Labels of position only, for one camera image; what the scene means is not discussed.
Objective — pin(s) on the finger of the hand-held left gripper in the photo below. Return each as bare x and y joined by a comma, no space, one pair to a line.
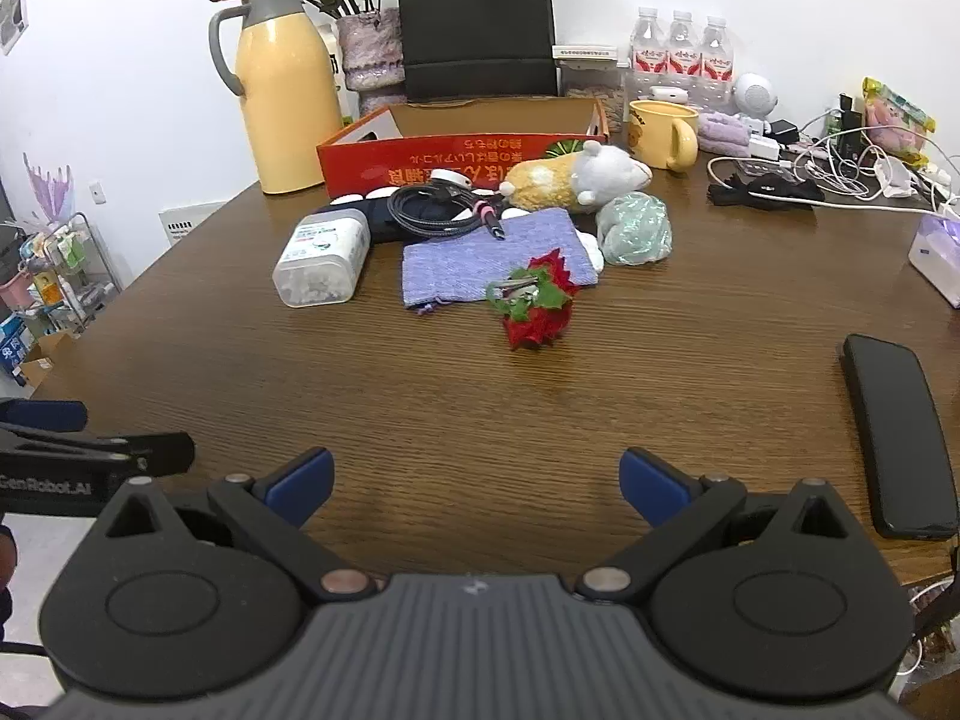
161,454
45,414

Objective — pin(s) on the yellow mug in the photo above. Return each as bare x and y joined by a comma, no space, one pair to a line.
652,135

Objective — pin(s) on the yellow thermos jug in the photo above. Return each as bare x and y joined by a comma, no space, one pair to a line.
285,90

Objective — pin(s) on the black smartphone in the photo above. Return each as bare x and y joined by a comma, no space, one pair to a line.
896,435

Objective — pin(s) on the purple knitted cloth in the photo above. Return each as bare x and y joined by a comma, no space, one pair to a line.
465,262

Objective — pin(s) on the white purple tissue pack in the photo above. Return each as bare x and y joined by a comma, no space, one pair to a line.
937,255

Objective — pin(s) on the purple fuzzy vase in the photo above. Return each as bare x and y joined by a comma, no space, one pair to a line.
367,45

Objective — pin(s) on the metal storage rack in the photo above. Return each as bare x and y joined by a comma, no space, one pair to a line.
67,262

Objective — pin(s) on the black charger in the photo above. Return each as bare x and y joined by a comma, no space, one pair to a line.
784,131

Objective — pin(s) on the purple towel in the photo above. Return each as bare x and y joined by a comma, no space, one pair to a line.
724,135

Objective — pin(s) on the clear lidded storage jar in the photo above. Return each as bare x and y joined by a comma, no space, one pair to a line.
592,82

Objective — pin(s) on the white power adapter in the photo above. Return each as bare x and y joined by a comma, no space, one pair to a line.
765,146

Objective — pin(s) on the wall poster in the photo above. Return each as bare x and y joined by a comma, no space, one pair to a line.
11,11

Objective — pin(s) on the yellow pink snack bag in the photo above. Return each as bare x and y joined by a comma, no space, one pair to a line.
896,120

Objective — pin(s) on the small white round object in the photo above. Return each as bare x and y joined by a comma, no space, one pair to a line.
514,214
376,193
592,255
346,199

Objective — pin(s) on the white paper card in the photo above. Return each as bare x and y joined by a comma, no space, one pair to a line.
187,225

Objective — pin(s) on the white drink carton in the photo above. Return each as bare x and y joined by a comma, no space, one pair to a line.
337,82

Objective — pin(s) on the red flower hair clip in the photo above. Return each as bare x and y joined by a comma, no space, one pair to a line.
536,322

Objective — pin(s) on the white robot toy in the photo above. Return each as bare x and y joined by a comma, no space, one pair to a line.
754,94

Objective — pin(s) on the white oval case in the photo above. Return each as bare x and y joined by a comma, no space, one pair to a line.
667,94

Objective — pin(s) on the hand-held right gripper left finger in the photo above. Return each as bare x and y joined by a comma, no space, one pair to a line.
300,484

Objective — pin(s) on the white wall socket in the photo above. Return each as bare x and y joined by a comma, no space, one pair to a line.
97,193

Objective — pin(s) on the white plastic container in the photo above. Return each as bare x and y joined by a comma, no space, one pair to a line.
315,270

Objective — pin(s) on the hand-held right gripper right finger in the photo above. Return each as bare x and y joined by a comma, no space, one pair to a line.
652,491

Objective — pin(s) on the red cardboard box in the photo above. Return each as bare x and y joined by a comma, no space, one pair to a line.
420,157

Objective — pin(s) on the green plastic bag bundle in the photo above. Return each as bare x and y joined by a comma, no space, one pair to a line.
634,232

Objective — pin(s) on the brown cardboard box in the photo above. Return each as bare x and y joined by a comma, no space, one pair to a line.
49,360

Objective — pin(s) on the purple lavender bouquet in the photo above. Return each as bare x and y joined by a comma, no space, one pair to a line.
49,191

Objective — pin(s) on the yellow white plush toy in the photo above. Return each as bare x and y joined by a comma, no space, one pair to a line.
555,180

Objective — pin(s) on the black paper bag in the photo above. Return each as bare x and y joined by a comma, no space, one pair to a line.
476,15

